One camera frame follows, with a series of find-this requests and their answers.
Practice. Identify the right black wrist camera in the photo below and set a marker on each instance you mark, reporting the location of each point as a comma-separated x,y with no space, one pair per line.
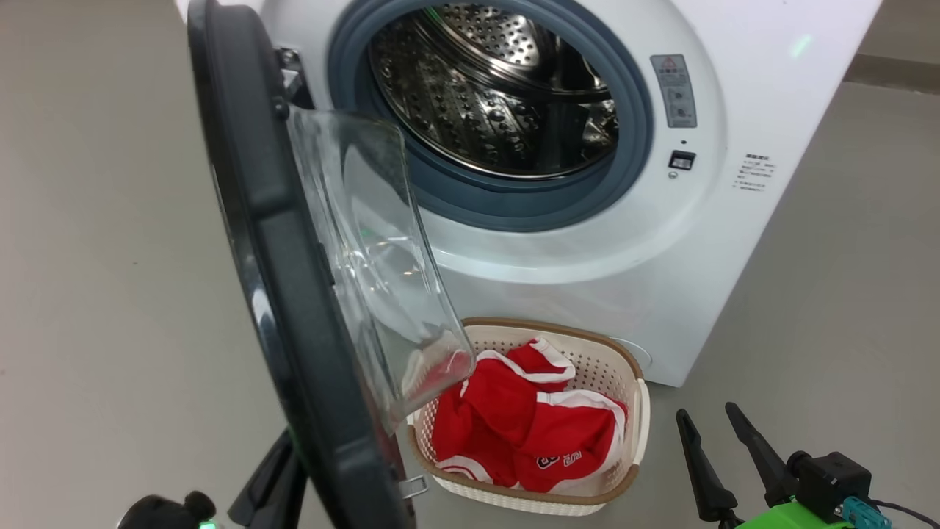
830,477

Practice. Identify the cream perforated laundry basket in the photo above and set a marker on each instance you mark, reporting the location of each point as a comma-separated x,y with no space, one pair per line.
609,367

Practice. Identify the steel perforated washer drum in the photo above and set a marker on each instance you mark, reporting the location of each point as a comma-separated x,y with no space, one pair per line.
477,110

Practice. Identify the white front-load washing machine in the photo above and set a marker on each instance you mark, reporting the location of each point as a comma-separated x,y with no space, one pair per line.
771,88

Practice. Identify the red and white jersey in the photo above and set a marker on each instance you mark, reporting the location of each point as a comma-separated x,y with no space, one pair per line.
514,419

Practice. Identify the black round glass washer door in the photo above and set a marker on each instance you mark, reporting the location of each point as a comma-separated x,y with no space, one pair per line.
294,294

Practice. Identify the black door lock slot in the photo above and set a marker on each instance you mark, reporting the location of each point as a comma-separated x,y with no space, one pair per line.
682,160

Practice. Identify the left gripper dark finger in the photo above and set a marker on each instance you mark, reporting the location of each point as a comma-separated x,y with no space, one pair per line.
272,499

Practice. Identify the metal door hinge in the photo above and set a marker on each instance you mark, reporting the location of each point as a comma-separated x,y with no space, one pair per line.
294,77

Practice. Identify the printed text label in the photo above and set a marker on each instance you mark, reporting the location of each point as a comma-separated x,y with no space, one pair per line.
754,173

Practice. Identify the grey rubber door gasket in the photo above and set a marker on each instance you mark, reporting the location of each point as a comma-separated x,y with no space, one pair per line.
514,202

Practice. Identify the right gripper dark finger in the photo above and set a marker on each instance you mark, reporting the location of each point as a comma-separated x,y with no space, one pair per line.
709,485
767,466

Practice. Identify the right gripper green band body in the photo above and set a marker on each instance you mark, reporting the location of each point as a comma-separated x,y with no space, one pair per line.
786,518

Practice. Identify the grey warning sticker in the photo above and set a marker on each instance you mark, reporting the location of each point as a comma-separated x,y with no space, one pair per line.
674,92

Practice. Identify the right teal camera connector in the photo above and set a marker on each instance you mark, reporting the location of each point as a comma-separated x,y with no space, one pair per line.
865,514

